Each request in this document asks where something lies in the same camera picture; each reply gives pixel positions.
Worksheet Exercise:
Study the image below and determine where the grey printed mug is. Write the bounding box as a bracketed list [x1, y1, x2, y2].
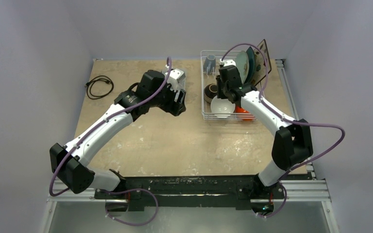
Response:
[203, 54, 216, 75]

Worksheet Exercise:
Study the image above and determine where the clear plastic screw box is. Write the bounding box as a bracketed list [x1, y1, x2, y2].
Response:
[167, 68, 186, 101]

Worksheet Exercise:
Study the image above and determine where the light green round plate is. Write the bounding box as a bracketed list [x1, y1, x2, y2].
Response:
[234, 50, 249, 83]

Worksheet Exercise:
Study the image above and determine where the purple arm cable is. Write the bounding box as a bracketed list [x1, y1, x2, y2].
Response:
[220, 43, 346, 219]
[49, 57, 172, 226]

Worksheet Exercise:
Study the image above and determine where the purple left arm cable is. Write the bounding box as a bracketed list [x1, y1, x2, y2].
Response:
[49, 57, 172, 226]

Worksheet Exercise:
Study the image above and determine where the white wire dish rack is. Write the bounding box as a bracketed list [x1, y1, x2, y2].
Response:
[201, 49, 262, 120]

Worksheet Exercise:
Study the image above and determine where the square floral plate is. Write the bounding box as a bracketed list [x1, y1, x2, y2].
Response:
[250, 39, 272, 86]

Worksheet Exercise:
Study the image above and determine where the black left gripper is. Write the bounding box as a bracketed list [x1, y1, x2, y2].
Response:
[149, 80, 185, 116]

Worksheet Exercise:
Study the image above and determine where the white bowl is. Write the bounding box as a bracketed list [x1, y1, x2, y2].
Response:
[210, 97, 236, 118]

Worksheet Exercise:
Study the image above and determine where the black coiled cable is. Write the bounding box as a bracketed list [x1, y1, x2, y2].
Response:
[85, 75, 115, 100]

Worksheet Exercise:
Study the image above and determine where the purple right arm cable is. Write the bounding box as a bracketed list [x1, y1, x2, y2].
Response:
[220, 43, 346, 219]

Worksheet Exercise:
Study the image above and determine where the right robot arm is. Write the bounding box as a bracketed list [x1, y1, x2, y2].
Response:
[216, 65, 313, 198]

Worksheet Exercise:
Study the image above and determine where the black table edge rail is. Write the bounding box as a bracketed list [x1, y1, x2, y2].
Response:
[46, 175, 332, 213]

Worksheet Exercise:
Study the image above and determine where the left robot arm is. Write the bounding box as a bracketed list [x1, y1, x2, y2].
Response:
[50, 69, 186, 199]

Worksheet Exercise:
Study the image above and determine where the orange bowl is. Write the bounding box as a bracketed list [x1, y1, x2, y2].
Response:
[235, 106, 256, 121]

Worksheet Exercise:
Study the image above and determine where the brown rimmed beige bowl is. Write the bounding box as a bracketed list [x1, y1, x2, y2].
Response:
[203, 83, 218, 103]

